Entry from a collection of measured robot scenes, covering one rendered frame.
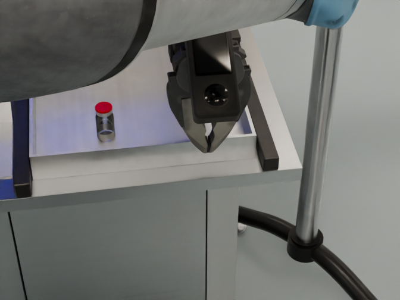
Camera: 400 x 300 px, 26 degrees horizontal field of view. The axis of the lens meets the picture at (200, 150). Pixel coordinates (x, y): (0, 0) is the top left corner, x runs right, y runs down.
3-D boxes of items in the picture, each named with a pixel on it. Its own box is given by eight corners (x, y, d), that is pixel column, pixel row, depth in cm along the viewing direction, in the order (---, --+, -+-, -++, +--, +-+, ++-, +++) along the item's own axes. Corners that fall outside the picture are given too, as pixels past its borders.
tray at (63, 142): (32, 21, 125) (29, 0, 123) (210, 7, 128) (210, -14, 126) (33, 180, 100) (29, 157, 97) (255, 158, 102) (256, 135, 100)
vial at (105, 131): (96, 131, 106) (93, 103, 103) (114, 130, 106) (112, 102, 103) (97, 143, 104) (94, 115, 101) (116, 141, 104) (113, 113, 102)
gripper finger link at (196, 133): (200, 126, 103) (201, 62, 97) (209, 158, 99) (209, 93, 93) (175, 128, 103) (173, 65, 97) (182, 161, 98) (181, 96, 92)
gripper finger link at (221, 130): (227, 123, 104) (228, 59, 98) (236, 155, 99) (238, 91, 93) (200, 126, 103) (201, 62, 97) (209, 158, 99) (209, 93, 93)
